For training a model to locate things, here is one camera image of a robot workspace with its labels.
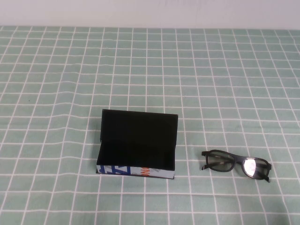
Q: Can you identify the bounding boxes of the black framed glasses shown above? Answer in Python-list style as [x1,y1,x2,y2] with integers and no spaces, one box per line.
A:
[201,149,273,184]

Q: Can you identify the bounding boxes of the black printed glasses case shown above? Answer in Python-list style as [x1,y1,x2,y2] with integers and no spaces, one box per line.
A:
[96,109,180,180]

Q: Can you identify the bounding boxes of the green checked tablecloth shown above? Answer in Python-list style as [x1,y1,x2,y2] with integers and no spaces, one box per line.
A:
[0,25,300,225]

